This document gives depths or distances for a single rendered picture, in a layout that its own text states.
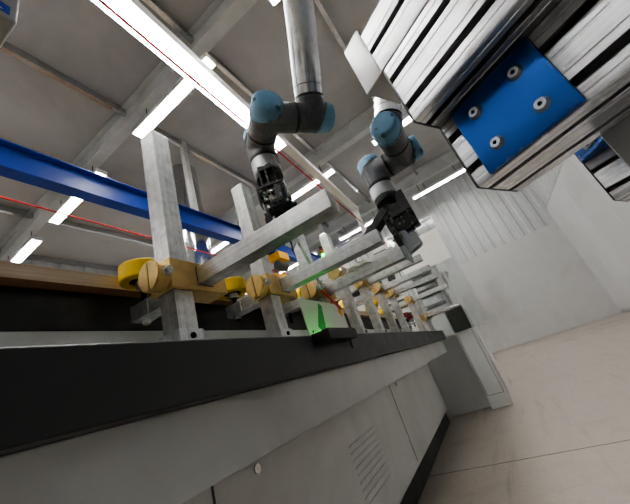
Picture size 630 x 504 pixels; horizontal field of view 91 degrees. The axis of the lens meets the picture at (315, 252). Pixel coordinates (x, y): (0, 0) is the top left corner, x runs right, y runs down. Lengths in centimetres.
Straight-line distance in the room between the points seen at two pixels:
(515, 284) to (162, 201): 916
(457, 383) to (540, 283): 648
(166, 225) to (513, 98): 50
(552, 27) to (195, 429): 59
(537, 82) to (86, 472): 56
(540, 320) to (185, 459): 917
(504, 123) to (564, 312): 915
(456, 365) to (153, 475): 298
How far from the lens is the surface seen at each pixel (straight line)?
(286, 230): 44
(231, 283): 82
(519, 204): 993
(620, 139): 44
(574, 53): 37
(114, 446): 44
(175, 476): 48
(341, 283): 94
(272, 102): 80
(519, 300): 941
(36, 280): 66
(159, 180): 63
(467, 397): 330
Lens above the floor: 59
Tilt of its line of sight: 23 degrees up
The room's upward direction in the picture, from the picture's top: 19 degrees counter-clockwise
